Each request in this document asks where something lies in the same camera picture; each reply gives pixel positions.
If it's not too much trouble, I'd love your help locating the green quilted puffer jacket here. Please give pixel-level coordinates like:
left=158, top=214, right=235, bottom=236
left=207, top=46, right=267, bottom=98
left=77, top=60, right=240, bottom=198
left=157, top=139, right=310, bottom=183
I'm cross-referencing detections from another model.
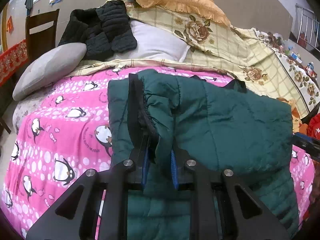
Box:
left=107, top=68, right=301, bottom=240

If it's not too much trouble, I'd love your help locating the red cloth on bed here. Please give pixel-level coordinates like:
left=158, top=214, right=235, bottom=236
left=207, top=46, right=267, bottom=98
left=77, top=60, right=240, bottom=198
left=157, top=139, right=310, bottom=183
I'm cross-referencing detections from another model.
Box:
left=276, top=97, right=320, bottom=140

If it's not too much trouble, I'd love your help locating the cream floral blanket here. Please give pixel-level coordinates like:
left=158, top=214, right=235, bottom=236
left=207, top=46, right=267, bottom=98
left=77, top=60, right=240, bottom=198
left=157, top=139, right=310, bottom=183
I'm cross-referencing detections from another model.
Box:
left=70, top=1, right=319, bottom=118

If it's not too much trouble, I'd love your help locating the metal railing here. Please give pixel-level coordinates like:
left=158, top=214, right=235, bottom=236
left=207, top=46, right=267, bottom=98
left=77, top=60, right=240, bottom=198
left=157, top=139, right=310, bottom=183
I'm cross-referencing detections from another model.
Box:
left=289, top=3, right=319, bottom=56

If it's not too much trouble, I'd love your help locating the grey pillow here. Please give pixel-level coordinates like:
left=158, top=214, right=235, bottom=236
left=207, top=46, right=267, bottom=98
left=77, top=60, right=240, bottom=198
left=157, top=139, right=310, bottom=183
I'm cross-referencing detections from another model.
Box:
left=12, top=42, right=87, bottom=101

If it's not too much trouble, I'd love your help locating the red patterned tablecloth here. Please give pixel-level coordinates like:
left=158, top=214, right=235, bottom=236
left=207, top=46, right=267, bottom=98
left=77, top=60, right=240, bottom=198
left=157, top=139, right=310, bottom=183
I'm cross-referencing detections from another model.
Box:
left=0, top=39, right=28, bottom=85

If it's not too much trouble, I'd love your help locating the dark wooden chair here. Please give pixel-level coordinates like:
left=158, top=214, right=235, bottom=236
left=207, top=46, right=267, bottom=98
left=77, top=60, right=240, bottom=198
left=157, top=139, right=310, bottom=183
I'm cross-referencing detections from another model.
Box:
left=25, top=9, right=60, bottom=63

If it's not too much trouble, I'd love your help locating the white pillow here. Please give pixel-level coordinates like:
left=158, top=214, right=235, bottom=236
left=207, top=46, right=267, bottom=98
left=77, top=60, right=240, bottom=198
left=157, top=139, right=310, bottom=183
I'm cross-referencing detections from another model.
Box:
left=109, top=20, right=190, bottom=62

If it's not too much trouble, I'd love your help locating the black quilted jacket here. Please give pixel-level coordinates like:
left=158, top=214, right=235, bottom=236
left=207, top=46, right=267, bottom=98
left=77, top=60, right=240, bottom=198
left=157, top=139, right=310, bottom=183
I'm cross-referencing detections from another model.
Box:
left=59, top=0, right=137, bottom=61

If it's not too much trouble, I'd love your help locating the dark hanging cloth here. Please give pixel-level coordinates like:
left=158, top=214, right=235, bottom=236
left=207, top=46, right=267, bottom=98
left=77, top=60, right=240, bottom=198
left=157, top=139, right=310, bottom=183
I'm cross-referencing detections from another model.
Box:
left=24, top=0, right=33, bottom=16

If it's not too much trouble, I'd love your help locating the orange ruffled pillow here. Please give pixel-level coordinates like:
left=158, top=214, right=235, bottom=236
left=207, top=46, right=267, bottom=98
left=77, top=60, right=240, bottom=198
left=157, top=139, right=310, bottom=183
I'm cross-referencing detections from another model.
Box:
left=135, top=0, right=231, bottom=27

